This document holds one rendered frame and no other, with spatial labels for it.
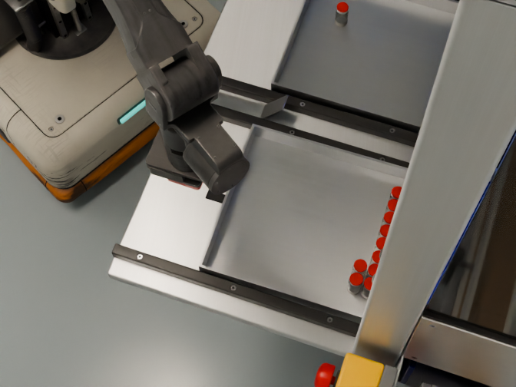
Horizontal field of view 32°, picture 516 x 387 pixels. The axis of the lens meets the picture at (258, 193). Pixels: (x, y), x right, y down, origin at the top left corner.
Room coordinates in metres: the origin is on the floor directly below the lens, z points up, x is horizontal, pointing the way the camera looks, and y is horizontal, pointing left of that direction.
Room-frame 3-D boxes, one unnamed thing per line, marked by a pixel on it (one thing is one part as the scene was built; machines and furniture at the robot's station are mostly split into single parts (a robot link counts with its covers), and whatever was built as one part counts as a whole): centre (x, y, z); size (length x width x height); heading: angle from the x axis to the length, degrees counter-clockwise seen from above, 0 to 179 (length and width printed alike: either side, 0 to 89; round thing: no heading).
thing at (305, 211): (0.53, -0.11, 0.90); 0.34 x 0.26 x 0.04; 69
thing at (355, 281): (0.43, -0.14, 0.90); 0.02 x 0.02 x 0.05
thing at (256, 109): (0.76, 0.01, 0.91); 0.14 x 0.03 x 0.06; 69
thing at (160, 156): (0.53, 0.09, 1.19); 0.10 x 0.07 x 0.07; 69
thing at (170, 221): (0.71, -0.11, 0.87); 0.70 x 0.48 x 0.02; 158
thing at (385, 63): (0.84, -0.24, 0.90); 0.34 x 0.26 x 0.04; 68
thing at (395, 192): (0.50, -0.19, 0.90); 0.18 x 0.02 x 0.05; 159
